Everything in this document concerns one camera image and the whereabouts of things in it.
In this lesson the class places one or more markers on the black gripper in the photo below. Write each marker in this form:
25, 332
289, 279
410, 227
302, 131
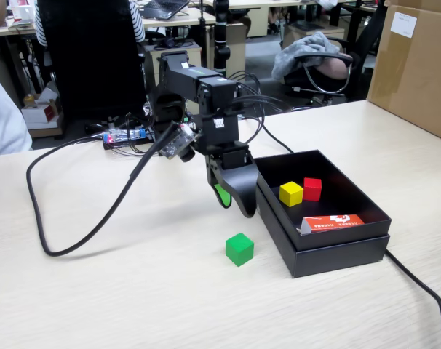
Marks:
220, 134

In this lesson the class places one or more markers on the yellow wooden cube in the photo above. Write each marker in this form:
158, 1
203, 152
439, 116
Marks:
290, 194

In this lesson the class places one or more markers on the green wooden cube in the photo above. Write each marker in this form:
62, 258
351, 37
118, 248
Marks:
239, 250

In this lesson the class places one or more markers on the red wooden cube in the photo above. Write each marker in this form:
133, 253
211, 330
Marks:
312, 189

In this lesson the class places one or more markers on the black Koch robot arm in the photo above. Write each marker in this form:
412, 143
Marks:
184, 76

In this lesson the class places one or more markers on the black cardboard box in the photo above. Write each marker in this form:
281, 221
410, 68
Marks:
333, 260

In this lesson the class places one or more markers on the white and red small box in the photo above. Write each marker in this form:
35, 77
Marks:
36, 113

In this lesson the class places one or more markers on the large brown cardboard box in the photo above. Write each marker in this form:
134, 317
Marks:
413, 72

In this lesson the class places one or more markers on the orange paper carton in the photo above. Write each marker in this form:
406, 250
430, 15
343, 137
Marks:
333, 223

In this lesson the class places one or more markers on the black controller board base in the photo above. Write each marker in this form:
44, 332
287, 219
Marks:
122, 140

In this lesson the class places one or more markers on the black vertical stand pole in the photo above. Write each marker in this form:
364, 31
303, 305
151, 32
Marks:
221, 36

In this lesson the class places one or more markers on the grey fleece blanket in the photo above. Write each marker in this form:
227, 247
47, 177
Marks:
304, 51

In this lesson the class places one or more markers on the large black office chair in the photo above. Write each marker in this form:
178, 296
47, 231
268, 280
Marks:
93, 54

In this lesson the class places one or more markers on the slim black office chair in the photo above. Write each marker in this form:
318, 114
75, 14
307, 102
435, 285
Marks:
366, 54

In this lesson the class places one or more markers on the black open laptop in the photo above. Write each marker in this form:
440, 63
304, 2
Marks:
164, 7

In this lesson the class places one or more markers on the person in white shirt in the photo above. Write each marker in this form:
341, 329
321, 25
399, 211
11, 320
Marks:
4, 123

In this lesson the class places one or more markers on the white shipping label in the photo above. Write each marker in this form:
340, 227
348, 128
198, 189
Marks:
403, 24

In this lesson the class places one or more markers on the person in striped shirt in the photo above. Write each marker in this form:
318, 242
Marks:
41, 29

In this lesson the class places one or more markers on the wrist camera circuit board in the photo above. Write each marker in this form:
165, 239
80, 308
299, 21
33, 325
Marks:
177, 143

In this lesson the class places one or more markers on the chrome-frame office chair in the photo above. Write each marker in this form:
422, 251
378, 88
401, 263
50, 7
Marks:
329, 69

